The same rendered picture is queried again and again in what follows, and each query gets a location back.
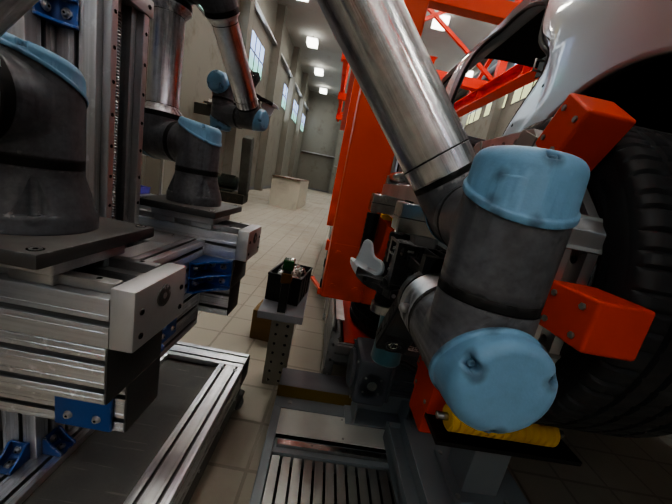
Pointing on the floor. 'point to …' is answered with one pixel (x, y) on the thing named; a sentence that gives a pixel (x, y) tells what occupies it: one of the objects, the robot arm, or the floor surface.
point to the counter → (288, 192)
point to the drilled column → (277, 351)
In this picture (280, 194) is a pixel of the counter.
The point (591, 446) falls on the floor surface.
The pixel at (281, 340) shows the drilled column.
